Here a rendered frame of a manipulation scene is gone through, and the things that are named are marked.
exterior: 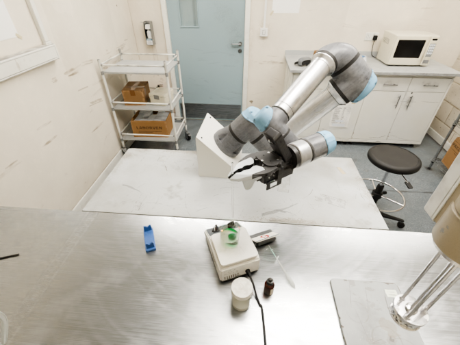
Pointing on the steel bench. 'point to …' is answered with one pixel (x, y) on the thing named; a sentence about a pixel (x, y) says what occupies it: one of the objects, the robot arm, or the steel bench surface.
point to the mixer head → (447, 214)
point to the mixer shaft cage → (401, 304)
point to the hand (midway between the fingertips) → (233, 174)
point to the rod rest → (149, 238)
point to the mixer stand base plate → (369, 313)
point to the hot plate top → (244, 250)
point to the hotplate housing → (246, 267)
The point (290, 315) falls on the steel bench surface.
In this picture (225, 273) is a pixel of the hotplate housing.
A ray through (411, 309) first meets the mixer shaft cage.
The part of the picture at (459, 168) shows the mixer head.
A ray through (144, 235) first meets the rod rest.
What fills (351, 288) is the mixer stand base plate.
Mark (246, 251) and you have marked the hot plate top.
